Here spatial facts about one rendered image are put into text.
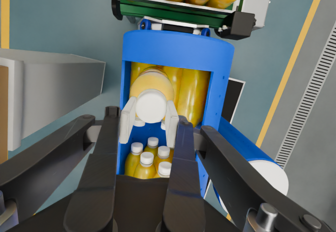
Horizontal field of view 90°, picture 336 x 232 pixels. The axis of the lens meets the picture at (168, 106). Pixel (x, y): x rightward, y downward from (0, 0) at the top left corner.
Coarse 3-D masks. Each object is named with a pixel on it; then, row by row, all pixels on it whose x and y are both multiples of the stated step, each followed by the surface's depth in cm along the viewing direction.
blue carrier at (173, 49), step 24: (144, 48) 33; (168, 48) 32; (192, 48) 32; (216, 48) 33; (216, 72) 35; (120, 96) 44; (216, 96) 37; (216, 120) 41; (120, 144) 48; (144, 144) 64; (120, 168) 54
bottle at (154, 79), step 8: (144, 72) 28; (152, 72) 26; (160, 72) 30; (136, 80) 25; (144, 80) 24; (152, 80) 24; (160, 80) 24; (168, 80) 26; (136, 88) 24; (144, 88) 23; (152, 88) 23; (160, 88) 23; (168, 88) 24; (136, 96) 23; (168, 96) 24
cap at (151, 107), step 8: (144, 96) 20; (152, 96) 20; (160, 96) 20; (136, 104) 20; (144, 104) 20; (152, 104) 20; (160, 104) 20; (136, 112) 21; (144, 112) 21; (152, 112) 21; (160, 112) 21; (144, 120) 21; (152, 120) 21
